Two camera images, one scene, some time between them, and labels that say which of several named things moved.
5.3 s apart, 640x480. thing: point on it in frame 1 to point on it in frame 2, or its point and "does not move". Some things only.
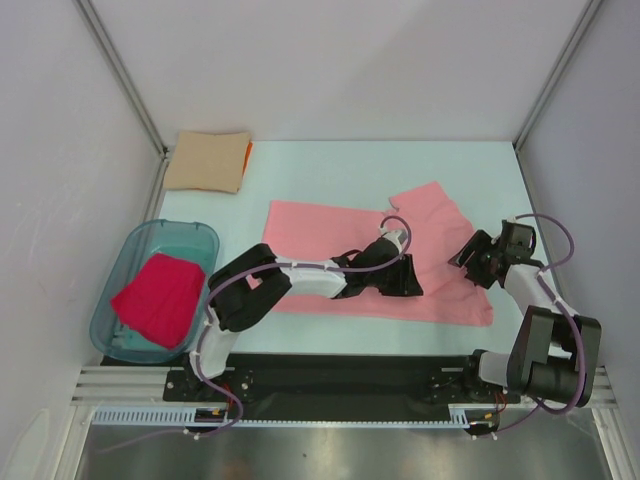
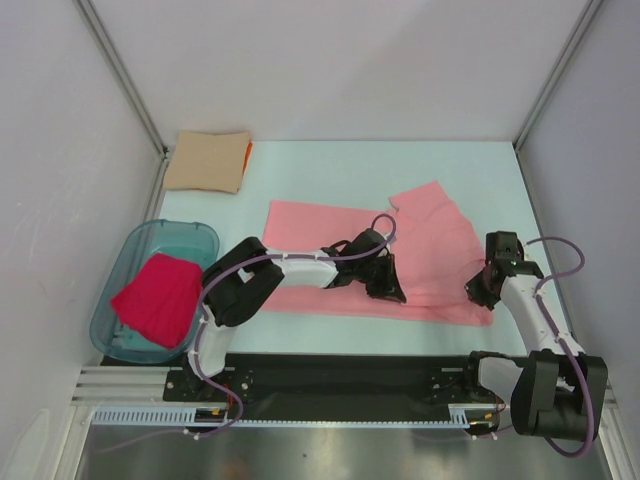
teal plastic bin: (193, 241) does not move
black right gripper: (479, 242) to (477, 295)
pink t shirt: (434, 223) does not move
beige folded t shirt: (206, 161) does not move
